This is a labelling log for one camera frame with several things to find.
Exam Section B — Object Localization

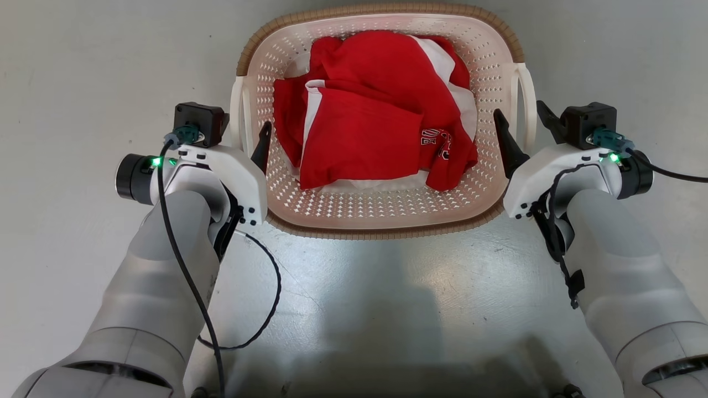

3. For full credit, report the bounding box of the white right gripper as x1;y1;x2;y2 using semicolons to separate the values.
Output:
493;100;621;219

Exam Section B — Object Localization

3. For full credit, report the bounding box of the beige perforated plastic laundry basket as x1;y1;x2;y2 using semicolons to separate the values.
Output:
230;3;538;240

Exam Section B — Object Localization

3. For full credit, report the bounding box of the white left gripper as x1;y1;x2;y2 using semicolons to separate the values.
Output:
165;121;273;227

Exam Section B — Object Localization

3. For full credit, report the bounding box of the red and white shirt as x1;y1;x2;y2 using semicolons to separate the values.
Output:
273;30;479;192

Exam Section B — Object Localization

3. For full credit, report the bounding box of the thin black left gripper cable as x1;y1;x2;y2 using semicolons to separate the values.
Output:
196;230;283;351

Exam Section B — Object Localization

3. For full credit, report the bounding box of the black left camera cable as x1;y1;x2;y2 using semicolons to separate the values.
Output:
158;125;226;398

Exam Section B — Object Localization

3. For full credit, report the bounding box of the black camera cable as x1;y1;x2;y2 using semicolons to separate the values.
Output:
158;125;226;398
592;129;708;184

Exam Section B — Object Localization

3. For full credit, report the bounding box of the black right camera cable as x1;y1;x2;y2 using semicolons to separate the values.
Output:
592;129;708;184

